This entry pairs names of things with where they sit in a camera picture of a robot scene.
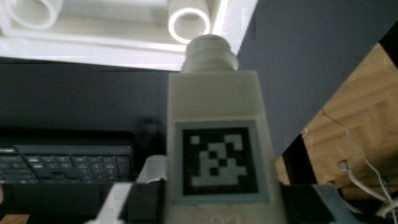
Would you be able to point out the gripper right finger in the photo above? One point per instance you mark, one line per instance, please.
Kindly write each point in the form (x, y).
(314, 205)

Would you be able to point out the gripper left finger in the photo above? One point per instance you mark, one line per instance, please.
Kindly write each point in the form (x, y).
(133, 202)

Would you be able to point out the white furniture leg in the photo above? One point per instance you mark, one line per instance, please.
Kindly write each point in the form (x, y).
(222, 187)

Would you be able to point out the white square tabletop part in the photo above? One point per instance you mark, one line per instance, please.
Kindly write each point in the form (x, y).
(117, 32)

